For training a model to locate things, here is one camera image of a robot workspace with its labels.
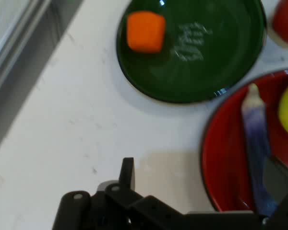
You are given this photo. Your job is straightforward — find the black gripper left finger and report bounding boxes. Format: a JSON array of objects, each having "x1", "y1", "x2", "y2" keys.
[{"x1": 52, "y1": 157, "x2": 188, "y2": 230}]

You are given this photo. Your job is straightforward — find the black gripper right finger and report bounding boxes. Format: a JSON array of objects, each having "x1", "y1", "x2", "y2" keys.
[{"x1": 262, "y1": 155, "x2": 288, "y2": 230}]

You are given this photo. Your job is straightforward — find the purple toy eggplant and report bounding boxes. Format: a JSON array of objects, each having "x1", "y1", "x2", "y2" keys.
[{"x1": 241, "y1": 83, "x2": 279, "y2": 216}]

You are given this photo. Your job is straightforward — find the red plate with black rim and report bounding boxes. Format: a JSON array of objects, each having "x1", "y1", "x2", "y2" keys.
[{"x1": 199, "y1": 68, "x2": 288, "y2": 213}]

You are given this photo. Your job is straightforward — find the green plate with white print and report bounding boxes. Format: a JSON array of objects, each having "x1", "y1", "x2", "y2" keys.
[{"x1": 115, "y1": 0, "x2": 267, "y2": 104}]

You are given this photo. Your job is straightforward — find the orange toy cube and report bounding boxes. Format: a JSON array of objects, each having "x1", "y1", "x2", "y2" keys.
[{"x1": 126, "y1": 11, "x2": 166, "y2": 53}]

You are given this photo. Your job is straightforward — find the red toy tomato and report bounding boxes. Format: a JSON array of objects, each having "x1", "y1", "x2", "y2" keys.
[{"x1": 266, "y1": 0, "x2": 288, "y2": 46}]

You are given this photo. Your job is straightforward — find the aluminium wall rail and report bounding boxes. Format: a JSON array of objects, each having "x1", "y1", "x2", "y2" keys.
[{"x1": 0, "y1": 0, "x2": 85, "y2": 159}]

